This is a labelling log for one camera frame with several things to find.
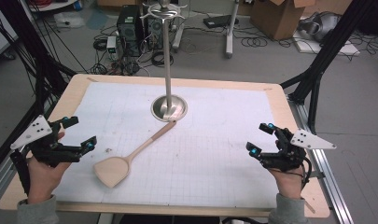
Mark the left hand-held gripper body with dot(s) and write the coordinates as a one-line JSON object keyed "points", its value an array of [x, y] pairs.
{"points": [[37, 130]]}

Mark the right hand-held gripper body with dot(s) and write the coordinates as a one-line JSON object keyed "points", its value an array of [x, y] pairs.
{"points": [[291, 152]]}

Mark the person's right hand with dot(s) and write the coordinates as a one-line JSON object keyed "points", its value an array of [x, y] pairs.
{"points": [[287, 185]]}

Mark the person's left hand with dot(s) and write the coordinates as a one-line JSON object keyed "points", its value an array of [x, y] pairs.
{"points": [[45, 180]]}

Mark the wooden spatula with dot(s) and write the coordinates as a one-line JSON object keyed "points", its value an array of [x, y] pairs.
{"points": [[112, 170]]}

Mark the white grid mat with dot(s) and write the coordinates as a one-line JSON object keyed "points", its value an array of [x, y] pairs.
{"points": [[196, 155]]}

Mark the white power adapter box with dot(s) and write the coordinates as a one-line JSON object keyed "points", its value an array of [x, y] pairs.
{"points": [[111, 46]]}

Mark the white stand leg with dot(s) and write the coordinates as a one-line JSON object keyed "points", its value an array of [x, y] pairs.
{"points": [[178, 37], [230, 31]]}

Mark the white flat board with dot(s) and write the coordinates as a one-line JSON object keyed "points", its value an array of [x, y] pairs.
{"points": [[342, 49]]}

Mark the cardboard box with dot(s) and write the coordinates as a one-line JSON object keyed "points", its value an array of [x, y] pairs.
{"points": [[278, 18]]}

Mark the black computer tower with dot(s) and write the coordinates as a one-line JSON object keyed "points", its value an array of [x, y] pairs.
{"points": [[129, 29]]}

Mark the metal utensil stand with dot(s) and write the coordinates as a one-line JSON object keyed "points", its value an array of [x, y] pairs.
{"points": [[168, 68]]}

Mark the grey rounded appliance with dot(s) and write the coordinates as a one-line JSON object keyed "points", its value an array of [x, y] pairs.
{"points": [[320, 26]]}

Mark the black flat device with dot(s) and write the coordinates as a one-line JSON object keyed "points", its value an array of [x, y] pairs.
{"points": [[219, 21]]}

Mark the open computer case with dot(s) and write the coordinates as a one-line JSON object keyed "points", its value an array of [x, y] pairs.
{"points": [[153, 34]]}

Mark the black frame struts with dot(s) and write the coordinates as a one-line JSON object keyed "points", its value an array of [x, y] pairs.
{"points": [[37, 62], [329, 53]]}

